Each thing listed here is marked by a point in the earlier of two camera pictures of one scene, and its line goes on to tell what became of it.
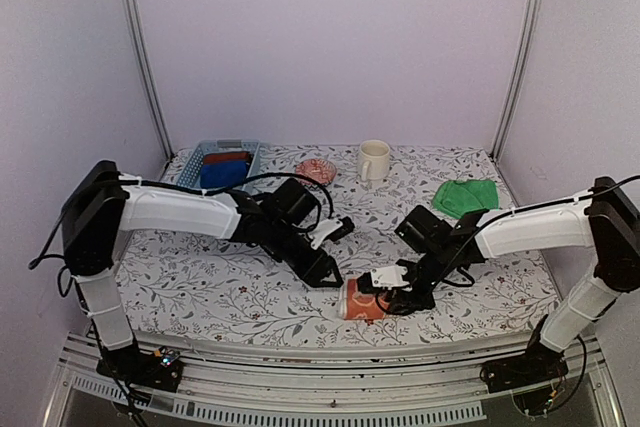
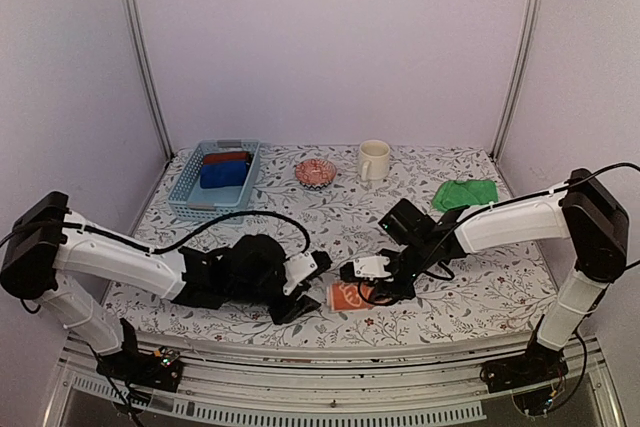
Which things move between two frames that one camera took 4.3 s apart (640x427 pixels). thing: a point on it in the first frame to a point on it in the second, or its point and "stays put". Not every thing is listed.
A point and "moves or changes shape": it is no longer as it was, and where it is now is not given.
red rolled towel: [227, 156] stays put
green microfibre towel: [465, 196] stays put
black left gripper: [321, 268] to [296, 307]
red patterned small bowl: [320, 170] stays put
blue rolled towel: [223, 174] stays put
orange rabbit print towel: [360, 305] moves or changes shape
